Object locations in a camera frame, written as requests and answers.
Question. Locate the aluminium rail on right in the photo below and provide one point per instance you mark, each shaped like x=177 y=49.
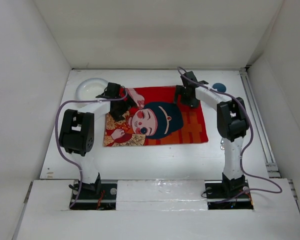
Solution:
x=260 y=132

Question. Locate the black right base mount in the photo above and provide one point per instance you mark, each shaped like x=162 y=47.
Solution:
x=227 y=196

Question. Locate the silver table knife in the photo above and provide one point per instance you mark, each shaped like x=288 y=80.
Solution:
x=222 y=144

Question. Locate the blue cup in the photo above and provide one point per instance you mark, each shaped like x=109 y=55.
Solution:
x=220 y=87

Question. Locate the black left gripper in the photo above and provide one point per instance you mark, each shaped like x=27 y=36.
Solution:
x=127 y=104

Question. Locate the red patterned cloth placemat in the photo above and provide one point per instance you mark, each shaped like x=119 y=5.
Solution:
x=156 y=120

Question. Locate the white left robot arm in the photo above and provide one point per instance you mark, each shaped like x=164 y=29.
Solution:
x=75 y=130

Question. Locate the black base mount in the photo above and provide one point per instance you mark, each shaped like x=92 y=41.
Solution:
x=100 y=195
x=227 y=196

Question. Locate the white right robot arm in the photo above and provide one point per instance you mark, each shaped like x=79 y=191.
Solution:
x=232 y=124

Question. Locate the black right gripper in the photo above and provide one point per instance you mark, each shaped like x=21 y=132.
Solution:
x=181 y=90

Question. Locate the white blue-rimmed plate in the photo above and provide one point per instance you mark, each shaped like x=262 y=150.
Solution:
x=90 y=88

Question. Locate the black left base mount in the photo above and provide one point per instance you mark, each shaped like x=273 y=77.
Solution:
x=100 y=195

